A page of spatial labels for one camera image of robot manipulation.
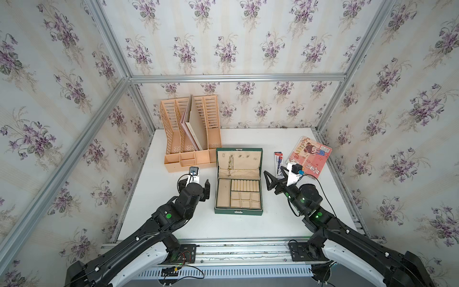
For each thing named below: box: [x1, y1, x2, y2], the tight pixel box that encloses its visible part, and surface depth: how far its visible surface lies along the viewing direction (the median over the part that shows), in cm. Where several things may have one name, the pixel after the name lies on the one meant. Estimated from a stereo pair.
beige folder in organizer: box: [179, 93, 204, 151], surface depth 90 cm
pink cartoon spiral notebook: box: [285, 135, 333, 179], surface depth 107 cm
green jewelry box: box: [214, 147, 264, 216], surface depth 88 cm
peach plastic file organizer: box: [159, 94, 222, 173], surface depth 103 cm
